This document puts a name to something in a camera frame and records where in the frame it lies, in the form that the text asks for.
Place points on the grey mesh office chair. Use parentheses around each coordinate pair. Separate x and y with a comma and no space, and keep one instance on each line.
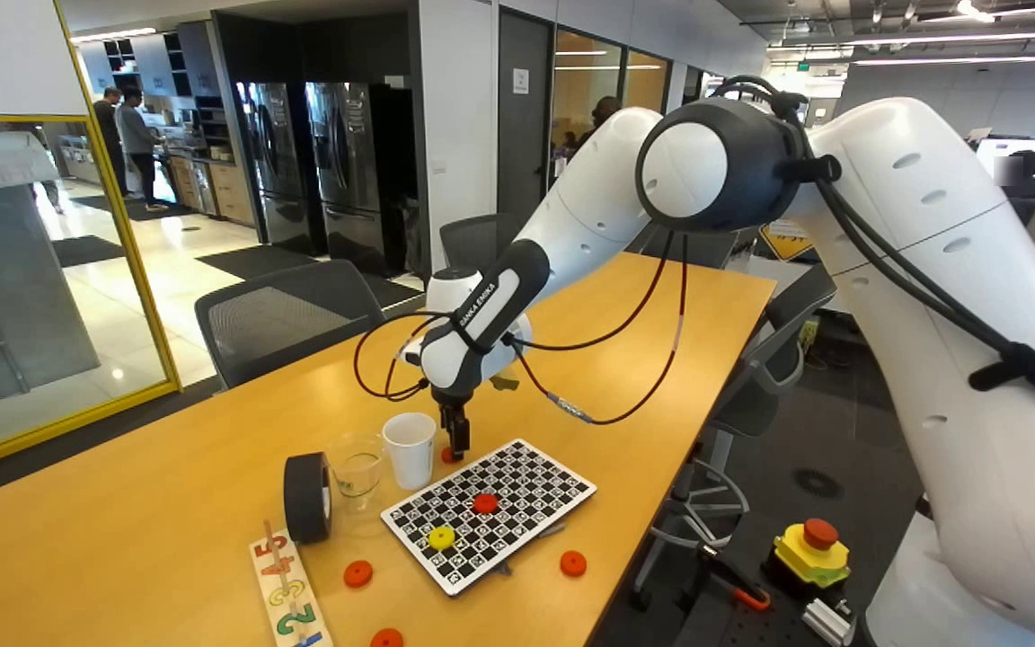
(468,237)
(290,315)

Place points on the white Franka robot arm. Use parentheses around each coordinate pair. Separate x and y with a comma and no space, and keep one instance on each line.
(996,480)

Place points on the transparent plastic cup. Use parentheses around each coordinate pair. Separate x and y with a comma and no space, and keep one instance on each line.
(356,480)

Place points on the wooden number puzzle board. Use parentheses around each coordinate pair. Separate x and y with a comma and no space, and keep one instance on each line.
(290,593)

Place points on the black glass door refrigerators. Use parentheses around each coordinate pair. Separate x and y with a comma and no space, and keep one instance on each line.
(338,156)

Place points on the yellow disc with hole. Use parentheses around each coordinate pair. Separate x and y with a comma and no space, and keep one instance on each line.
(445,537)

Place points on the standing person dark clothes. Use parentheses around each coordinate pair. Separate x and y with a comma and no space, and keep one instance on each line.
(138,144)
(108,129)

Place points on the black tape roll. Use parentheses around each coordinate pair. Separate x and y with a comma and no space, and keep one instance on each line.
(306,498)

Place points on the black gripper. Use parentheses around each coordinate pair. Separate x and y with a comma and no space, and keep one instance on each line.
(456,405)

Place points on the yellow red emergency stop button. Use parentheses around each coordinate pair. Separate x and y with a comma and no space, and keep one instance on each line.
(810,558)

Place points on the orange disc with hole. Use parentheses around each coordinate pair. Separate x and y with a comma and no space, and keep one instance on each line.
(486,503)
(574,562)
(356,573)
(385,636)
(456,453)

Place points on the yellow white sign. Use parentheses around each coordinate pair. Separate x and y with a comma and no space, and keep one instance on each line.
(787,244)

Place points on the black white marker board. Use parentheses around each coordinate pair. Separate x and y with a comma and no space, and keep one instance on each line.
(518,480)

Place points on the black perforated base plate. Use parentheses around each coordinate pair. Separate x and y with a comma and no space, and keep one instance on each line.
(710,630)

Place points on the small grey metal box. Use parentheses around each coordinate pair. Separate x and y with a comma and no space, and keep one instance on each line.
(827,622)

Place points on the small white door sign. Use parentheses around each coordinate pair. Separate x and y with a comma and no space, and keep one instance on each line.
(524,81)

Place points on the large dark floor mat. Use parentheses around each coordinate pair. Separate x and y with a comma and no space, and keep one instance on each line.
(269,261)

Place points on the small dark floor mat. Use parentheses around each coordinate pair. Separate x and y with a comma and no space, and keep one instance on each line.
(89,250)

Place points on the black swivel office chair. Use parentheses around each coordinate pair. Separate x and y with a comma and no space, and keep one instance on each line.
(781,341)

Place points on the round black floor plate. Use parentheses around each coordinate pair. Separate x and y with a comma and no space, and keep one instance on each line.
(819,483)

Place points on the dark chair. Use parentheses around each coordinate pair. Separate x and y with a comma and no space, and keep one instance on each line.
(700,244)

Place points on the seated person black hair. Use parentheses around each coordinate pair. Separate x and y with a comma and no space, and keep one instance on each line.
(1025,180)

